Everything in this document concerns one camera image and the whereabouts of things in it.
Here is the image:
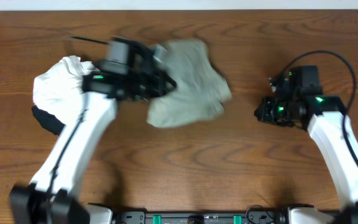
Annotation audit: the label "black garment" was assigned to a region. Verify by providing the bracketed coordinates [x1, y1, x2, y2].
[31, 105, 65, 136]

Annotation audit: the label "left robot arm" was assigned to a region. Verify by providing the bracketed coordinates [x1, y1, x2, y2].
[9, 37, 177, 223]

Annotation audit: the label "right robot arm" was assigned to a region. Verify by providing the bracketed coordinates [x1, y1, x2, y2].
[254, 78, 358, 223]

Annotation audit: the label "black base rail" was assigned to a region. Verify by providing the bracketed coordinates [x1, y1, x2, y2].
[85, 203, 291, 224]

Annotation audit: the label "khaki green shorts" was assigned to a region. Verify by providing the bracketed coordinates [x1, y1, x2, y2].
[147, 39, 232, 128]

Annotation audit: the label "white crumpled garment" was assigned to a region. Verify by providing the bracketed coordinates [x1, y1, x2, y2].
[33, 55, 95, 124]

